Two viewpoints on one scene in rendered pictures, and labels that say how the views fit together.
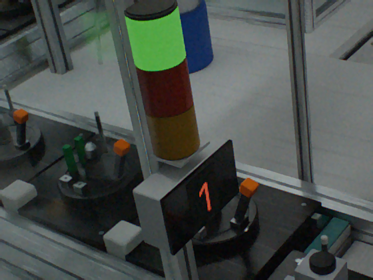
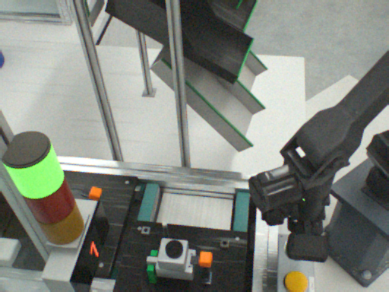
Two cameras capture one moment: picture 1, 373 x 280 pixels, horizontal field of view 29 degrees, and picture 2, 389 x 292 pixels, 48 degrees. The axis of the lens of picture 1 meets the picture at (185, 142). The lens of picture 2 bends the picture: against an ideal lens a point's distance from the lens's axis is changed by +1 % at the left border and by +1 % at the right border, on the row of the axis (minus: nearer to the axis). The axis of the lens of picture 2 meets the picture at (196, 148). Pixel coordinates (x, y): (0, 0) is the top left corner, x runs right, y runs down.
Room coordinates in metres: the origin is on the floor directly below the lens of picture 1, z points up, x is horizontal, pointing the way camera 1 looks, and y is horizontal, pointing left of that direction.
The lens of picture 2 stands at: (0.28, 0.03, 1.74)
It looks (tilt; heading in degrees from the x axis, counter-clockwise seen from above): 48 degrees down; 327
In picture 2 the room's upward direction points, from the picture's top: 3 degrees counter-clockwise
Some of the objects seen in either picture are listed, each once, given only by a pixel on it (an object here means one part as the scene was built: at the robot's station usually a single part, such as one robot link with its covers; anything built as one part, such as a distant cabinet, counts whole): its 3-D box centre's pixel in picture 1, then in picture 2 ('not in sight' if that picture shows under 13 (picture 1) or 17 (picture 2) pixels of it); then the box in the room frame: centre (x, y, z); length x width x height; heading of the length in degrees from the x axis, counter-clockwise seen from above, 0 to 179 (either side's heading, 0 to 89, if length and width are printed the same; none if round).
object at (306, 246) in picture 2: not in sight; (308, 199); (0.53, -0.35, 1.13); 0.19 x 0.06 x 0.08; 137
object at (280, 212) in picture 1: (208, 201); (63, 204); (0.86, -0.02, 1.01); 0.24 x 0.24 x 0.13; 47
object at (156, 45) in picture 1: (156, 35); (34, 166); (0.63, 0.01, 1.38); 0.05 x 0.05 x 0.05
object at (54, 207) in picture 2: (164, 83); (48, 194); (0.63, 0.01, 1.33); 0.05 x 0.05 x 0.05
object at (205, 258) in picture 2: not in sight; (201, 266); (0.58, -0.16, 1.04); 0.04 x 0.02 x 0.08; 47
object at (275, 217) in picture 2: not in sight; (279, 202); (0.56, -0.31, 1.13); 0.07 x 0.07 x 0.06; 48
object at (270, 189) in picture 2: not in sight; (295, 172); (0.54, -0.31, 1.23); 0.12 x 0.08 x 0.11; 76
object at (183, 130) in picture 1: (172, 126); (59, 217); (0.63, 0.01, 1.28); 0.05 x 0.05 x 0.05
